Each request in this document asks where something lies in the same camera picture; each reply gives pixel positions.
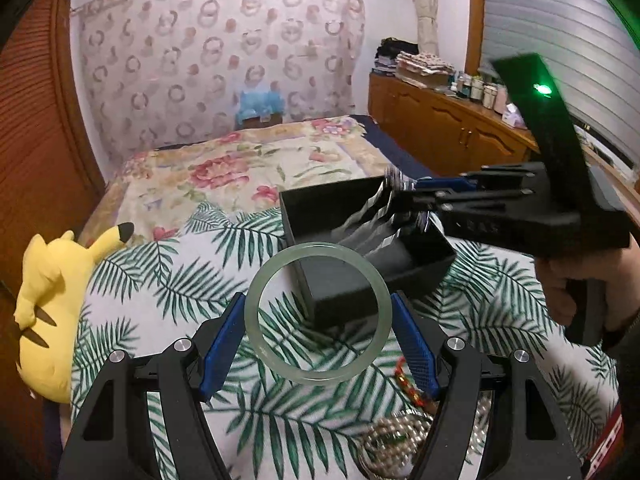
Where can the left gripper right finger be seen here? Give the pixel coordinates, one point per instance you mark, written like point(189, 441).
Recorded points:
point(527, 436)

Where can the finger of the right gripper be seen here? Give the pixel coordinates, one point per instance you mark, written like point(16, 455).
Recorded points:
point(516, 205)
point(485, 180)

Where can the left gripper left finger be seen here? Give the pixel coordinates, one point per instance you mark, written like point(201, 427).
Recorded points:
point(112, 438)

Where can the silver purple hair comb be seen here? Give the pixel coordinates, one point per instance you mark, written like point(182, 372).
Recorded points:
point(376, 226)

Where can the pale green jade bangle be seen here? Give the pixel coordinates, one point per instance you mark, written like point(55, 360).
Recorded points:
point(330, 300)

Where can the black jewelry box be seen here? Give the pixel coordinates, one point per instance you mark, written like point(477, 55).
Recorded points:
point(408, 250)

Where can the dark blue mattress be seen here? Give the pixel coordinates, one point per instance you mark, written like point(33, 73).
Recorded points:
point(400, 158)

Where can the wooden sideboard cabinet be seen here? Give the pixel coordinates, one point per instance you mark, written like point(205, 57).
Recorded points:
point(446, 135)

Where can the bottles on sideboard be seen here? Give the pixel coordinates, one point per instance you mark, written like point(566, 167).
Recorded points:
point(493, 97)

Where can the yellow Pikachu plush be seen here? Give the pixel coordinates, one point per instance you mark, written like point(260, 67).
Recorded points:
point(55, 276)

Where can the folded clothes pile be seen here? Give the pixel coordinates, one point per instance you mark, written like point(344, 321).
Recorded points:
point(403, 60)

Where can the palm leaf print cloth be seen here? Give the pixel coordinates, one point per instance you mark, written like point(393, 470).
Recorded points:
point(162, 287)

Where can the window roller blind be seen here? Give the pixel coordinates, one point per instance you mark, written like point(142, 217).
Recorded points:
point(591, 57)

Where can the floral bed quilt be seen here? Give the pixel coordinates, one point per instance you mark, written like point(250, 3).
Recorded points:
point(244, 171)

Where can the blue plush toy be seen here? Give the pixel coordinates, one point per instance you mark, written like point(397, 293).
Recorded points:
point(262, 106)

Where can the beige side curtain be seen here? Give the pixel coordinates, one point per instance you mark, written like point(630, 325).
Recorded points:
point(426, 18)

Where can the wooden slatted wardrobe door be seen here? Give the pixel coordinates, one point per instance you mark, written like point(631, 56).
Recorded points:
point(50, 181)

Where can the circle pattern curtain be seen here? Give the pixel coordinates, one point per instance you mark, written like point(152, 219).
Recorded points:
point(167, 72)

